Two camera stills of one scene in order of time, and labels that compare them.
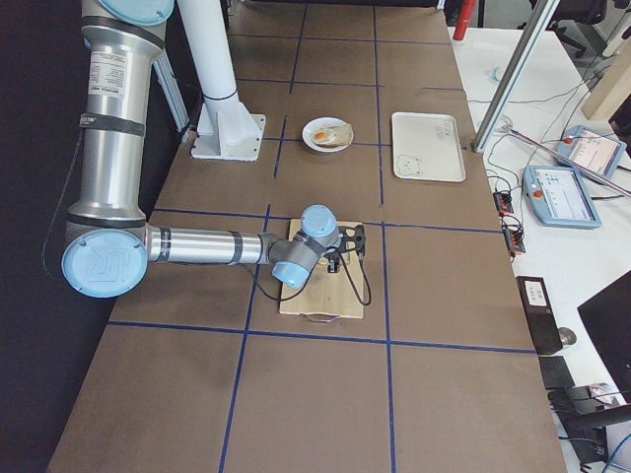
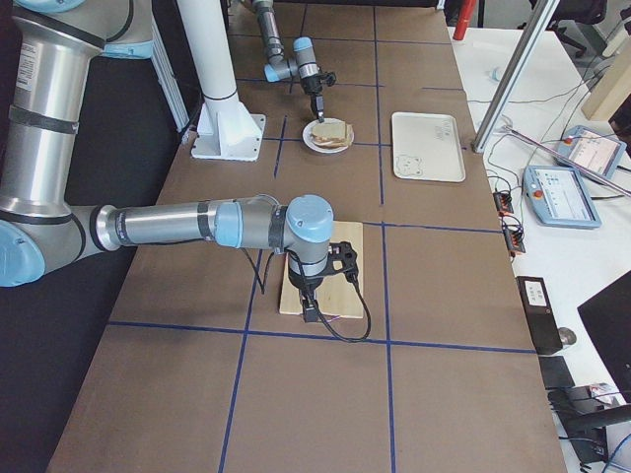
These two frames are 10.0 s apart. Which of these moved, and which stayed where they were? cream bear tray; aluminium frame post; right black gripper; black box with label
Moved: right black gripper
Stayed: black box with label; aluminium frame post; cream bear tray
